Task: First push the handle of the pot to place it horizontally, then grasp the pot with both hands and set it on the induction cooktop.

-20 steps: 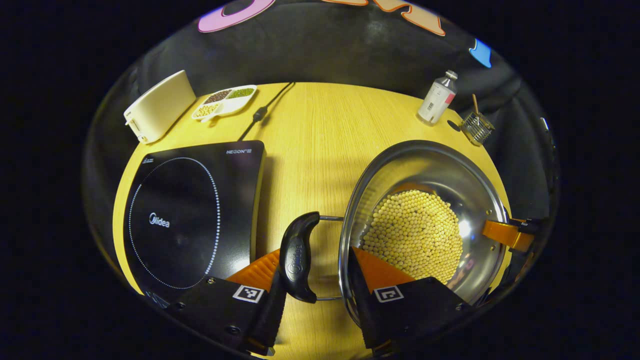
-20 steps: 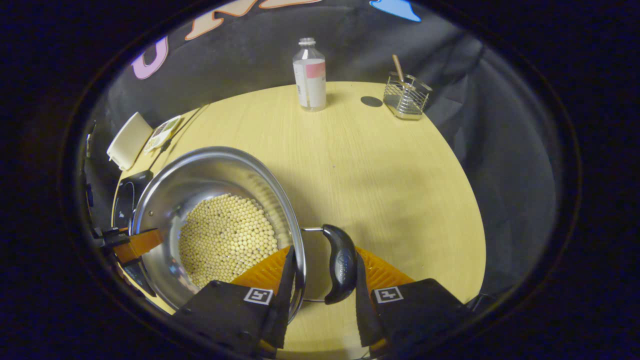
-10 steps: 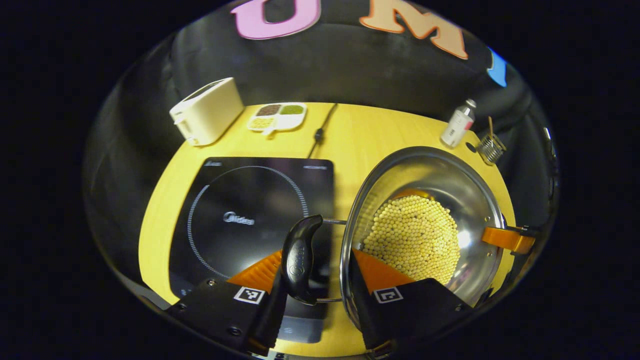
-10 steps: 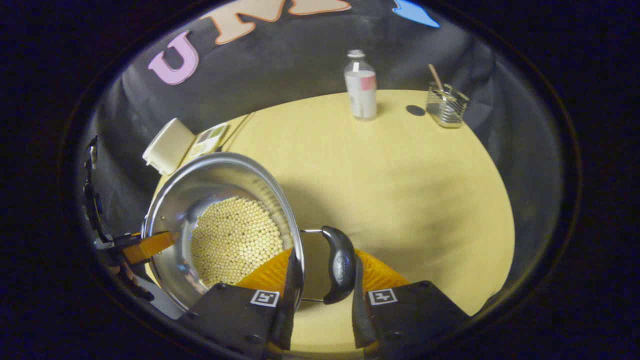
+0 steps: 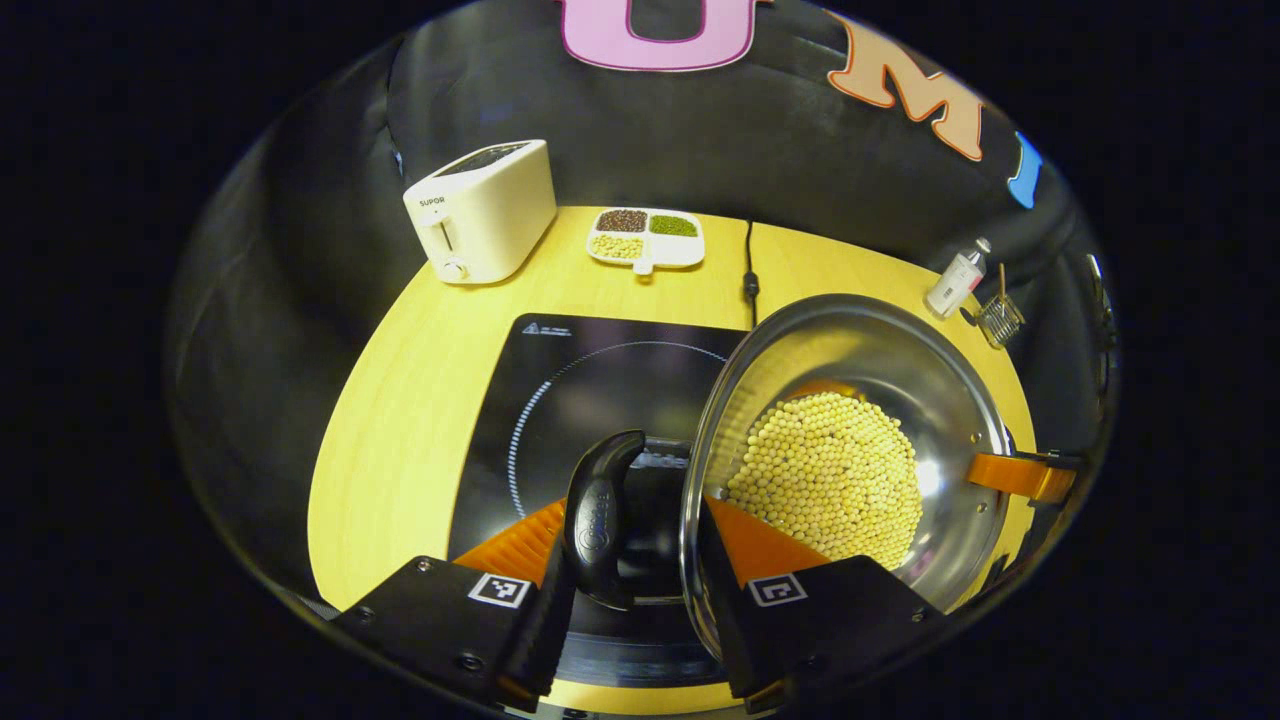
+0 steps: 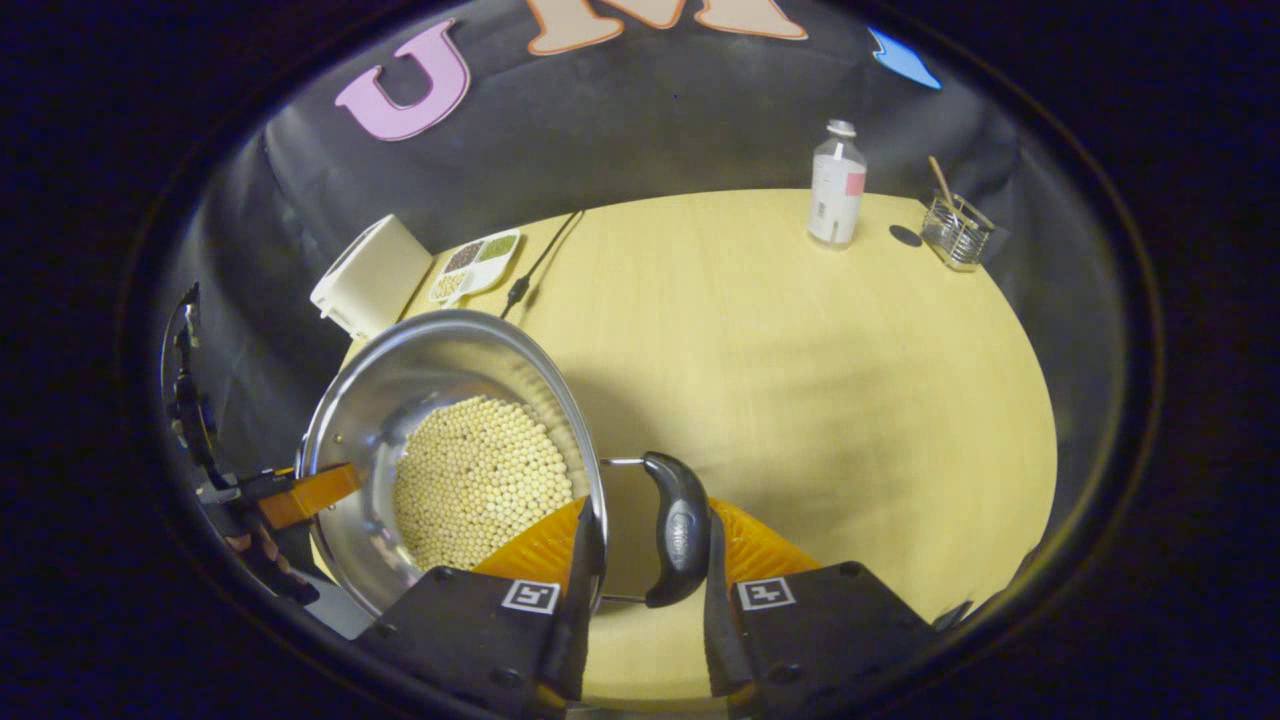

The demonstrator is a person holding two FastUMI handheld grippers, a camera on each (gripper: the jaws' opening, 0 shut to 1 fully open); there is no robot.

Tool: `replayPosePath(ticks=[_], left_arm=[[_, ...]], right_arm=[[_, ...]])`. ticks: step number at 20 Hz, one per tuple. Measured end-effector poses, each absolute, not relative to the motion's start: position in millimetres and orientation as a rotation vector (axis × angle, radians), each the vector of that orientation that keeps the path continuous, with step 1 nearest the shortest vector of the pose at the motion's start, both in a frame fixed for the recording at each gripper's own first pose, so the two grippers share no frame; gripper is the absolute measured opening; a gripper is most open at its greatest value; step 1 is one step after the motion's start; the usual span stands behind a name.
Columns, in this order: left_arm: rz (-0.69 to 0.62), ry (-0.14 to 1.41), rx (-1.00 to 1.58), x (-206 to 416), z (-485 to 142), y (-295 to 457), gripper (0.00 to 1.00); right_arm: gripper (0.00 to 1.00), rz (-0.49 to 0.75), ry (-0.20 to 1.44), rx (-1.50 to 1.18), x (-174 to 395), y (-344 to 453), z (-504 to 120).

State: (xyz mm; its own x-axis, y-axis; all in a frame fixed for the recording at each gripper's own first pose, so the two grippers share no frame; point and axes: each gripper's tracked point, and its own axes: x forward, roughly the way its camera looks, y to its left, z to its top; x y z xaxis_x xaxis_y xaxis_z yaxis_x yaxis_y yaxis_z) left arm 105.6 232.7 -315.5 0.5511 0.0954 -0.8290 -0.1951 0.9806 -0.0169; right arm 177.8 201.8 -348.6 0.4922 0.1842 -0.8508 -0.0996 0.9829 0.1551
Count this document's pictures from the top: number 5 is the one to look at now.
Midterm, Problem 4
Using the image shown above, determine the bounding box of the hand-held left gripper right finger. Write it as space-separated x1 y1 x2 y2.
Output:
697 495 949 713

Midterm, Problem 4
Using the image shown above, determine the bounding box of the steel pot with black handles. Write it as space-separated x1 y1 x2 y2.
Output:
563 293 1018 666

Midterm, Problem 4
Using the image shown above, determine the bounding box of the pile of yellow soybeans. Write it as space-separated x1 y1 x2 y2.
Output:
727 391 924 571

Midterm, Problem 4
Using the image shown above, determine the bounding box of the wire mesh holder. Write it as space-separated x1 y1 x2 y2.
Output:
975 293 1027 349

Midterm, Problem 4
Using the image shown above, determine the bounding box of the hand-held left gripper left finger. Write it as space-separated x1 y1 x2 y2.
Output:
333 498 578 713

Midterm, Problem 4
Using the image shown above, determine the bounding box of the white toaster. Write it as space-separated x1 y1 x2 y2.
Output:
403 139 558 285

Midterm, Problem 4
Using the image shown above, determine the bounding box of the black induction cooktop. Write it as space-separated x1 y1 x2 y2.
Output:
447 313 753 689

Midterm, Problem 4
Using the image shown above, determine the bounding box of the black backdrop cloth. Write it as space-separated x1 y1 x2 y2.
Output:
165 0 1119 611

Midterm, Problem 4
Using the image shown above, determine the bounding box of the small clear bottle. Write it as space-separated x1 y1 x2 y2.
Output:
924 237 993 320

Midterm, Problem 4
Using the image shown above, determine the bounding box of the white divided dish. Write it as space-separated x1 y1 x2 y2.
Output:
586 207 706 276

